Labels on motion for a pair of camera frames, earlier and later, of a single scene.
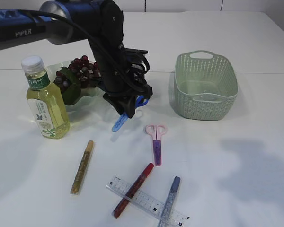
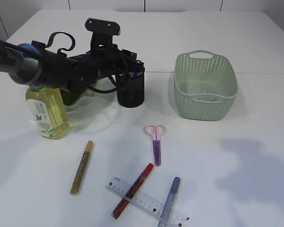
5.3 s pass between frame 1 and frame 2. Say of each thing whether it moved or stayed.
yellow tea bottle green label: stayed
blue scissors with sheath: moved
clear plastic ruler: stayed
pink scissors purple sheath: stayed
